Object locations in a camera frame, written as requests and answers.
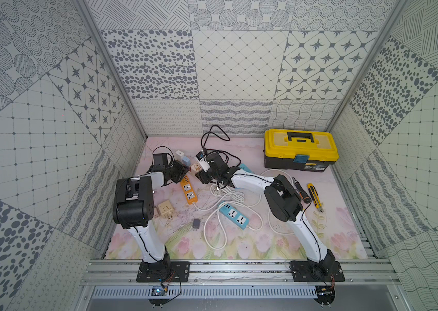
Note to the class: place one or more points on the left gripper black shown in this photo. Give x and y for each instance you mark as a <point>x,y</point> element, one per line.
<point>178,171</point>

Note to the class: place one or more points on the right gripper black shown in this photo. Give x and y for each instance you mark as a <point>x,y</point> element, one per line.
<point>202,177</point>

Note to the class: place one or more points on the light blue USB charger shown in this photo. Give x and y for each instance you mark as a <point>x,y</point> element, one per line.
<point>186,161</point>

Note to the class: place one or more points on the white USB charger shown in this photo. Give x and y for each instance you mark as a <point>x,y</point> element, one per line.
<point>179,154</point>

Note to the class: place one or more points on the pink deer cube socket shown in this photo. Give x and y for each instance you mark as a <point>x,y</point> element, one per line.
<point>196,167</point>

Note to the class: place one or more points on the orange power strip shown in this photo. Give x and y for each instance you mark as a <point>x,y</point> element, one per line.
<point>190,194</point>

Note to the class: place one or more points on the blue power strip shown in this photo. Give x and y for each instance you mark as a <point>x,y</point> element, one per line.
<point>235,216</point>

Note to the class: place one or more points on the dark grey plug adapter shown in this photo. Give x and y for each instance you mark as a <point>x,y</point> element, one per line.
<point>196,224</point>

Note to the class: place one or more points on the teal power strip base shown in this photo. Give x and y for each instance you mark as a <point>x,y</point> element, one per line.
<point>245,168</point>

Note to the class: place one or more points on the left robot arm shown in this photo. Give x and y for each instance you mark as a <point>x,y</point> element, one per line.
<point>134,207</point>

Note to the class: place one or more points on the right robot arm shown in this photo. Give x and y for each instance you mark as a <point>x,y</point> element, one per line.
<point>283,199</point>

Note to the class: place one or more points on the yellow black toolbox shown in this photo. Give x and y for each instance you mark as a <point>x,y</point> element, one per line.
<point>299,150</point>

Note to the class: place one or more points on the black red screwdriver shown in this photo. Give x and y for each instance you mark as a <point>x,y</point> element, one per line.
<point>303,194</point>

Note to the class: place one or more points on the yellow utility knife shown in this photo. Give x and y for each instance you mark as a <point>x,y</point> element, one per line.
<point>315,197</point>

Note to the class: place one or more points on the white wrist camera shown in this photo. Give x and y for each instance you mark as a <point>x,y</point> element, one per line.
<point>202,161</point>

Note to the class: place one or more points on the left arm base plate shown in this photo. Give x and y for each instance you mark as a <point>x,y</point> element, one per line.
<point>160,272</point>

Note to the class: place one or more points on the aluminium rail frame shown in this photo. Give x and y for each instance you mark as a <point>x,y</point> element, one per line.
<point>241,272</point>

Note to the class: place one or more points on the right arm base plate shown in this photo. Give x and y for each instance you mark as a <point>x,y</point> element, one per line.
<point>308,271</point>

